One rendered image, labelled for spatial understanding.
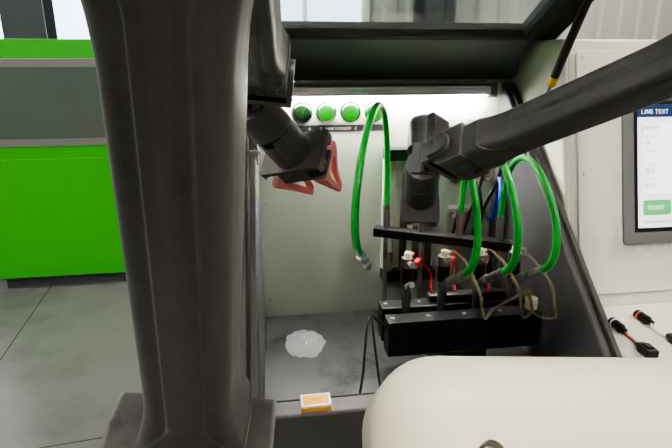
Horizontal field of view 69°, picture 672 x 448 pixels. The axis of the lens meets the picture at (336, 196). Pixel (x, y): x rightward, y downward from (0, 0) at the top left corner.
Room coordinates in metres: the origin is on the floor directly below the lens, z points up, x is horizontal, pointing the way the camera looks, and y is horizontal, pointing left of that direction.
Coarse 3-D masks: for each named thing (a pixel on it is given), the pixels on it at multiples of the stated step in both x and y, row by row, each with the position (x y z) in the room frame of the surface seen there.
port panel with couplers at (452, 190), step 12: (456, 120) 1.26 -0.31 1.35; (468, 120) 1.26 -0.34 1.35; (492, 180) 1.24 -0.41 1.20; (456, 192) 1.26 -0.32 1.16; (468, 192) 1.27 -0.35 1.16; (444, 204) 1.26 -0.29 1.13; (456, 204) 1.26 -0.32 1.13; (468, 204) 1.27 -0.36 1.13; (444, 216) 1.26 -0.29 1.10; (444, 228) 1.26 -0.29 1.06; (468, 228) 1.27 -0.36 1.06
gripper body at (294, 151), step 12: (288, 132) 0.63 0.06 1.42; (300, 132) 0.66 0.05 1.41; (312, 132) 0.69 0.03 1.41; (324, 132) 0.68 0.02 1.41; (276, 144) 0.63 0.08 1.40; (288, 144) 0.64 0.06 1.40; (300, 144) 0.65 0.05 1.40; (312, 144) 0.67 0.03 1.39; (324, 144) 0.66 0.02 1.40; (276, 156) 0.64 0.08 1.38; (288, 156) 0.64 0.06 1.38; (300, 156) 0.65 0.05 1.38; (312, 156) 0.66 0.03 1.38; (324, 156) 0.65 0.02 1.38; (264, 168) 0.68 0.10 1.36; (276, 168) 0.67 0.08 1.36; (288, 168) 0.66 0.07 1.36; (300, 168) 0.65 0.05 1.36; (312, 168) 0.64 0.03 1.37; (324, 168) 0.64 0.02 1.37
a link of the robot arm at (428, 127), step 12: (420, 120) 0.83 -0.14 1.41; (432, 120) 0.81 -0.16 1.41; (444, 120) 0.82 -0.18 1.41; (408, 132) 0.84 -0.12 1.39; (420, 132) 0.81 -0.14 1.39; (432, 132) 0.78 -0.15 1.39; (408, 144) 0.81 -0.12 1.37; (432, 144) 0.73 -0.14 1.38; (444, 144) 0.71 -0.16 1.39; (432, 156) 0.72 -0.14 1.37; (432, 168) 0.74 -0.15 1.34; (456, 180) 0.76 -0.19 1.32
